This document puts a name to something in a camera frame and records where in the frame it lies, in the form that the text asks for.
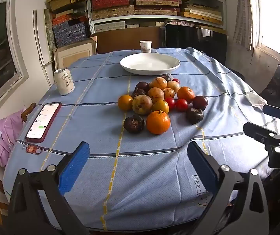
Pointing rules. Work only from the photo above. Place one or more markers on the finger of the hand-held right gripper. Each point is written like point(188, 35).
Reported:
point(273, 110)
point(254, 128)

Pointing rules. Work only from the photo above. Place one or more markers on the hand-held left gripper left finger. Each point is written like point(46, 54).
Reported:
point(73, 164)

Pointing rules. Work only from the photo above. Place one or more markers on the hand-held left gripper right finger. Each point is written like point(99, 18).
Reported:
point(201, 166)

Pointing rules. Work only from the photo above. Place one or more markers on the wrinkled dark brown fruit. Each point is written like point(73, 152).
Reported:
point(194, 115)

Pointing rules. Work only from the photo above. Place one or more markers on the smooth purple plum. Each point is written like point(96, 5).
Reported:
point(199, 102)

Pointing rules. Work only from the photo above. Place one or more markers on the mandarin with green stem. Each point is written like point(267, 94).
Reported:
point(158, 122)

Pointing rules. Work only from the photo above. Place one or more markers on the red cherry tomato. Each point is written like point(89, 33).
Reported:
point(170, 102)
point(176, 81)
point(181, 104)

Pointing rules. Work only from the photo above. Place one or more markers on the dark brown round fruit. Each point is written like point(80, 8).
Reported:
point(133, 124)
point(138, 93)

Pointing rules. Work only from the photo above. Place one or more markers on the small yellow citrus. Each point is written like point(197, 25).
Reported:
point(125, 102)
point(160, 106)

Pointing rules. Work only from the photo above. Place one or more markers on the large orange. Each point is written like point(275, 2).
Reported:
point(186, 94)

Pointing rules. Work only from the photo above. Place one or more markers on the tan streaked pepino melon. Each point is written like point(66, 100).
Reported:
point(168, 92)

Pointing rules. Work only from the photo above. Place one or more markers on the small pale pepino melon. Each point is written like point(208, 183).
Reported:
point(174, 86)

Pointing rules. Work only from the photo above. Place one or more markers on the tan oval fruit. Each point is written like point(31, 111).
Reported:
point(142, 104)

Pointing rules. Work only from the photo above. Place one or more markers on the orange speckled pepino melon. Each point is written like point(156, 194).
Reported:
point(155, 94)

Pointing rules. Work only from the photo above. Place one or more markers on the large orange tan pepino melon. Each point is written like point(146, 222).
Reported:
point(159, 82)

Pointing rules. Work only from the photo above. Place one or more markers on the dark brown fruit tan scar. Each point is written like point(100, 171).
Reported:
point(165, 77)

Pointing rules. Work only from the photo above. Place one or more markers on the dark purple round fruit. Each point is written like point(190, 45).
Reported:
point(142, 85)

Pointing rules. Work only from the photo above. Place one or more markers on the white plate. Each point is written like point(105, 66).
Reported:
point(149, 64)

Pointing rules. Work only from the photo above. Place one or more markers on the white tissue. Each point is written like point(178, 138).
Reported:
point(256, 99)

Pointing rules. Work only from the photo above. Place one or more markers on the smartphone in red case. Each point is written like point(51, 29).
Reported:
point(43, 121)

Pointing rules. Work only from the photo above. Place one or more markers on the wooden chair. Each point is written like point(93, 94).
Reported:
point(29, 109)

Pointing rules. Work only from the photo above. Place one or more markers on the pink jacket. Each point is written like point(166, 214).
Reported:
point(0, 137)

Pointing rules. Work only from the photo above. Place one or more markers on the bright window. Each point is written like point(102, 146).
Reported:
point(274, 29)

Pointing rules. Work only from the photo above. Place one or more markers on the white beverage can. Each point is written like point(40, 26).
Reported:
point(64, 83)

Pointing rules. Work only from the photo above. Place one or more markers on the white lace curtain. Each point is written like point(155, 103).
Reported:
point(243, 17)

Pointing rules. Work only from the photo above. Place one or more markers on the black screen panel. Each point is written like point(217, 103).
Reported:
point(191, 39)

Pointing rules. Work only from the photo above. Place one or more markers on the framed picture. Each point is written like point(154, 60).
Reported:
point(73, 53)

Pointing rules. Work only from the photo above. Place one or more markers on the white leaning strip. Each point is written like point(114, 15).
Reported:
point(38, 41)

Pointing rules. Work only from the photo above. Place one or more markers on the stack of blue patterned boxes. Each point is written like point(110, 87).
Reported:
point(69, 33)

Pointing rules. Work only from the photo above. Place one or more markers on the white paper cup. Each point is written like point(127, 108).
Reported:
point(145, 46)

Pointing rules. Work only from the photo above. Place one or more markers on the brown board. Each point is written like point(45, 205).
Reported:
point(125, 39)

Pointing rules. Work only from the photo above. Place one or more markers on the grey green stone slab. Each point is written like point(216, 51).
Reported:
point(49, 29)

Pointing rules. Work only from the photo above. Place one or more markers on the white metal shelf rack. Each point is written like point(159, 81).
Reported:
point(88, 9)

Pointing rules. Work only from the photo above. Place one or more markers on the shelf rows of flat boxes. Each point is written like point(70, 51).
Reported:
point(113, 12)

